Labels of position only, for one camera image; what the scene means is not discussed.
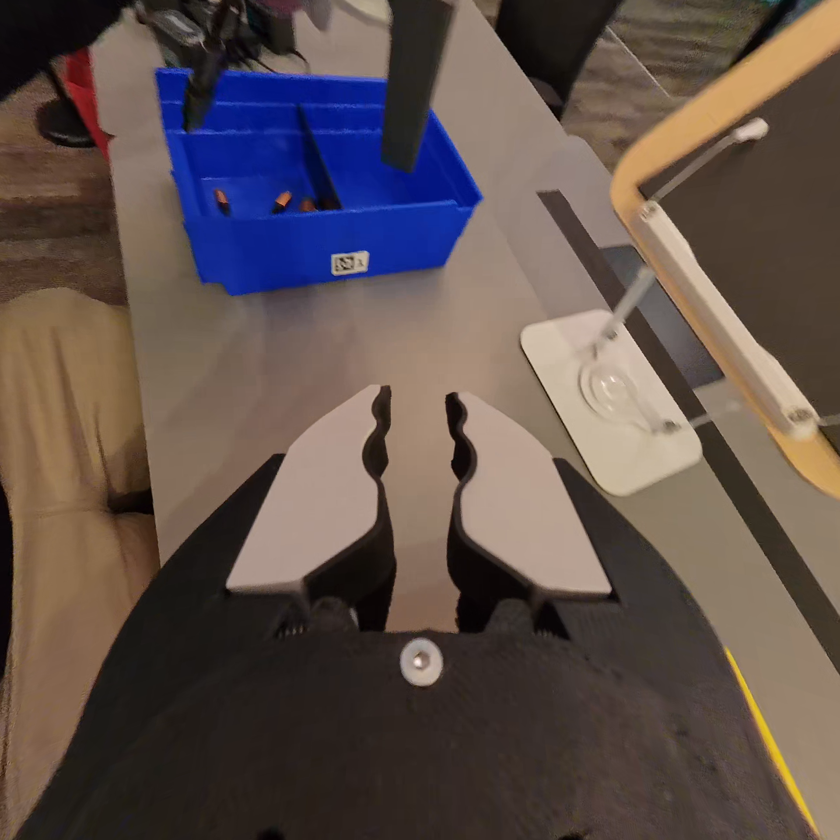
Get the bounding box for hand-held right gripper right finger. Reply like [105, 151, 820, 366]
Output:
[445, 391, 614, 634]

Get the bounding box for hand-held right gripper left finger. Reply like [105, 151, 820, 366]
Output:
[225, 385, 398, 632]

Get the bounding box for blue plastic bin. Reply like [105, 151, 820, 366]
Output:
[155, 67, 483, 296]

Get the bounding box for black usb hub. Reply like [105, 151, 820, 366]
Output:
[382, 0, 455, 173]

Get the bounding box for white stand base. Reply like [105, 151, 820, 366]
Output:
[520, 310, 703, 497]

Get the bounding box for clear acrylic stand arms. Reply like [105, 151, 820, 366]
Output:
[581, 266, 749, 437]

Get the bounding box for person's leg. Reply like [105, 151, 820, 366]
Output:
[0, 289, 161, 840]

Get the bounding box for black bin divider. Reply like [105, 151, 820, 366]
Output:
[297, 105, 343, 212]

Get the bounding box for wood-rimmed black board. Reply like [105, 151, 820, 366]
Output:
[610, 0, 840, 497]

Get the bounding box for black round floor base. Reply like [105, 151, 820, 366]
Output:
[38, 98, 99, 149]

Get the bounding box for red object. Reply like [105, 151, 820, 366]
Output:
[63, 49, 114, 160]

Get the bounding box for dark cloth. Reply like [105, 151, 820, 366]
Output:
[0, 0, 135, 99]

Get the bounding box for white bracket bar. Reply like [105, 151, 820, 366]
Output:
[638, 202, 820, 439]

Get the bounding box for dark tangled cables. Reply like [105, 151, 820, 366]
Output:
[134, 0, 311, 72]

